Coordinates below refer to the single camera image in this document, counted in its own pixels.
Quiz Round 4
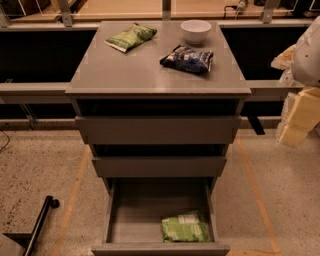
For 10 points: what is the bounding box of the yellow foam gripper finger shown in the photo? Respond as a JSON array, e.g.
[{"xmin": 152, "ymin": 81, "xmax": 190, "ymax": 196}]
[
  {"xmin": 278, "ymin": 87, "xmax": 320, "ymax": 147},
  {"xmin": 271, "ymin": 45, "xmax": 296, "ymax": 70}
]

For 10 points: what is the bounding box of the light green rice chip bag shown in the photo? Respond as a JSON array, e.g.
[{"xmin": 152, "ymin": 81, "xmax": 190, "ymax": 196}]
[{"xmin": 161, "ymin": 210, "xmax": 209, "ymax": 243}]

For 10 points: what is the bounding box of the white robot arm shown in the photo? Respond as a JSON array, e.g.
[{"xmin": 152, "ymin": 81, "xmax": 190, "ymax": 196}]
[{"xmin": 271, "ymin": 17, "xmax": 320, "ymax": 147}]

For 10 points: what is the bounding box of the blue chip bag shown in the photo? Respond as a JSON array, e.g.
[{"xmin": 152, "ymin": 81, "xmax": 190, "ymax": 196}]
[{"xmin": 160, "ymin": 45, "xmax": 214, "ymax": 74}]

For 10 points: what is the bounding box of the grey drawer cabinet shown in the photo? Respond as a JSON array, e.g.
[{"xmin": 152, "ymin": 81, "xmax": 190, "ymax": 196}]
[{"xmin": 64, "ymin": 20, "xmax": 252, "ymax": 198}]

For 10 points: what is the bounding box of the dark green chip bag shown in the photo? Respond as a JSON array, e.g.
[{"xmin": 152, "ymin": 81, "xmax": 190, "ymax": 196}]
[{"xmin": 105, "ymin": 23, "xmax": 157, "ymax": 53}]

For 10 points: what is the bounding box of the grey open bottom drawer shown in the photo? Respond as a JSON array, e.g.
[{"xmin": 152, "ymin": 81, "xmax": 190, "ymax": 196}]
[{"xmin": 91, "ymin": 178, "xmax": 230, "ymax": 256}]

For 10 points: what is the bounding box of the grey top drawer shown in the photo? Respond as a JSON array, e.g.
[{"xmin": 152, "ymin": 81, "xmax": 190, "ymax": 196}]
[{"xmin": 75, "ymin": 116, "xmax": 241, "ymax": 145}]

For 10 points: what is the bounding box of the grey middle drawer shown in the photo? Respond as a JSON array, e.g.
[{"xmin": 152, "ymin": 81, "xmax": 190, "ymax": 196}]
[{"xmin": 92, "ymin": 156, "xmax": 226, "ymax": 178}]

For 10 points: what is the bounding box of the clear sanitizer bottle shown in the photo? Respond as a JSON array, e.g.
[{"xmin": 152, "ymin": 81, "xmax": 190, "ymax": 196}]
[{"xmin": 279, "ymin": 69, "xmax": 294, "ymax": 87}]

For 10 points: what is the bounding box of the white bowl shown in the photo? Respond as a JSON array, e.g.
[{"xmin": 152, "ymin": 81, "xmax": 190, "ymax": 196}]
[{"xmin": 181, "ymin": 20, "xmax": 212, "ymax": 44}]

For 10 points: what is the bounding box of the black metal leg with wheel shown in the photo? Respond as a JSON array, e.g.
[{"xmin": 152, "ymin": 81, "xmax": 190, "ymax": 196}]
[{"xmin": 23, "ymin": 195, "xmax": 60, "ymax": 256}]

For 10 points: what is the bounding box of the grey metal rail shelf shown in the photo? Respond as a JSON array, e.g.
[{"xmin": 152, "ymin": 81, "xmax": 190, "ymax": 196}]
[{"xmin": 0, "ymin": 80, "xmax": 303, "ymax": 104}]

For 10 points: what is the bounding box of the black cable with plug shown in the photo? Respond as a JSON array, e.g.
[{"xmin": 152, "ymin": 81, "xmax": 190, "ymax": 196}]
[{"xmin": 222, "ymin": 0, "xmax": 248, "ymax": 20}]

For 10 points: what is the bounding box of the black cable on floor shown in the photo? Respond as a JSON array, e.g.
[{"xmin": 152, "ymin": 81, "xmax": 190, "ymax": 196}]
[{"xmin": 0, "ymin": 129, "xmax": 11, "ymax": 154}]

